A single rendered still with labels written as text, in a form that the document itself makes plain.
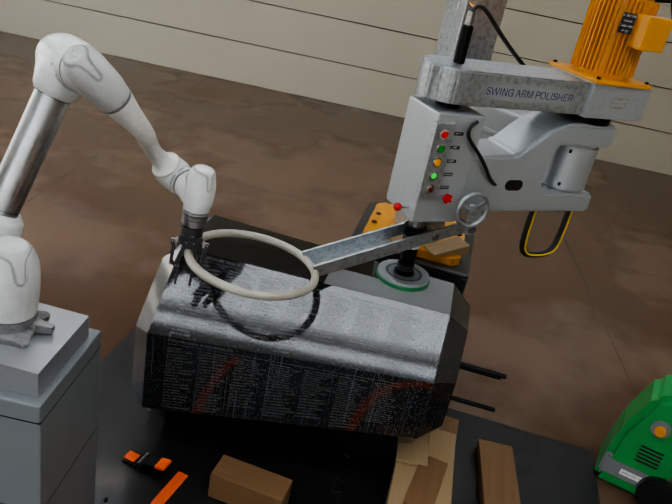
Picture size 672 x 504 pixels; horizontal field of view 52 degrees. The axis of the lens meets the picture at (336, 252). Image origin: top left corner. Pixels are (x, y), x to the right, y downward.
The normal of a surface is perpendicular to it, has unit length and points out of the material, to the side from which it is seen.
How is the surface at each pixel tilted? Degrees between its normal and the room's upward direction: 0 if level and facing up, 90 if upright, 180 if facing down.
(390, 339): 45
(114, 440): 0
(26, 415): 90
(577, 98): 90
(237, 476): 0
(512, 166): 90
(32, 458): 90
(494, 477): 0
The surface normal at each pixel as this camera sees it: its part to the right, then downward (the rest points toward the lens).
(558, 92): 0.39, 0.48
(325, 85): -0.11, 0.43
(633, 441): -0.47, 0.32
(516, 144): -0.44, -0.66
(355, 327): 0.00, -0.33
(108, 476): 0.18, -0.88
